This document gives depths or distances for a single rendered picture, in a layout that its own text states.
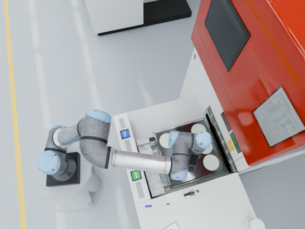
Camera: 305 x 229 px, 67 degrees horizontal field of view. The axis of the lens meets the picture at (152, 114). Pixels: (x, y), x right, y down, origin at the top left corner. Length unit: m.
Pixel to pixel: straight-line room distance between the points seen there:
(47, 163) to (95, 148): 0.43
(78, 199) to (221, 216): 1.42
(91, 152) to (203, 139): 0.49
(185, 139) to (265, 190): 1.67
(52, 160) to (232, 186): 1.01
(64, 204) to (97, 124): 1.53
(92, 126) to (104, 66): 1.92
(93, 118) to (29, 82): 2.06
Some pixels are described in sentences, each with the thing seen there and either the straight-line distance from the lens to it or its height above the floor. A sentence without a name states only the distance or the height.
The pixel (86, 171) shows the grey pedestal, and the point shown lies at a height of 0.82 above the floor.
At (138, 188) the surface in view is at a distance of 1.38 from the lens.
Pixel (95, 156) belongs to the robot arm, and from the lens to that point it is 0.97.
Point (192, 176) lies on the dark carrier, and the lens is 1.47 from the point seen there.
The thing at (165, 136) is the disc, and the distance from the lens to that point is 1.50.
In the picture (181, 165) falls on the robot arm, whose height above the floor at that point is 1.33.
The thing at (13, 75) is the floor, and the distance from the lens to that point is 3.14.
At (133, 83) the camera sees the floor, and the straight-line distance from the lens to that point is 2.70.
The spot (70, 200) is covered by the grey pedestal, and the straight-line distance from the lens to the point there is 2.42.
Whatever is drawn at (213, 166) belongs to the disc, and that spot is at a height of 0.90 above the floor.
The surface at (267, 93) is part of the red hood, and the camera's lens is 0.93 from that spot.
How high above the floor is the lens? 2.33
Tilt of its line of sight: 67 degrees down
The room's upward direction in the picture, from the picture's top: 5 degrees clockwise
